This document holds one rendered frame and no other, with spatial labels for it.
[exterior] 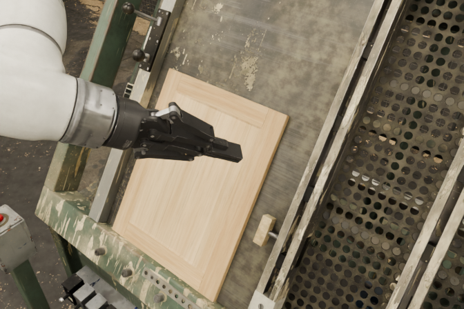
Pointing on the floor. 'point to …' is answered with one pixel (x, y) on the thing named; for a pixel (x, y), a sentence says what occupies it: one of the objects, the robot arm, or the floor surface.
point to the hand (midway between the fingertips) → (222, 149)
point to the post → (29, 286)
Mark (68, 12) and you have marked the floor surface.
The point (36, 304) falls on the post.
